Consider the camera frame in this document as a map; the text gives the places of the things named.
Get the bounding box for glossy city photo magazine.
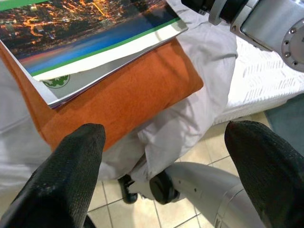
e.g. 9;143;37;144
0;0;189;109

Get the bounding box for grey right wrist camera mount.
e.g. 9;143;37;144
208;0;230;26

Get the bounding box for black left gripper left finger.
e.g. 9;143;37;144
0;123;106;228

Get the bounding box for orange rectangular pillow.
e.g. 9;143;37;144
0;38;204;152

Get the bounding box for white quilted mattress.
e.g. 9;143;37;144
212;35;304;125

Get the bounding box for grey crumpled duvet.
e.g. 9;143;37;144
0;0;239;198

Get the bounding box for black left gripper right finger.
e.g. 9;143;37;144
224;120;304;228

